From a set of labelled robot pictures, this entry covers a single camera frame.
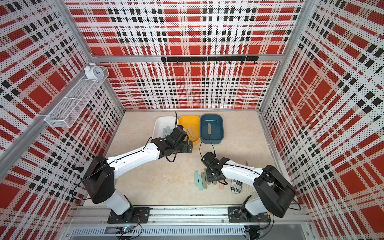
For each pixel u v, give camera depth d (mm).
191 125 1078
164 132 1071
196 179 859
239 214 732
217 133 1049
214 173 625
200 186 826
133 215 704
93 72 801
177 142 658
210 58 887
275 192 429
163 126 1106
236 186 803
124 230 694
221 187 823
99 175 472
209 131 1073
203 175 863
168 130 1080
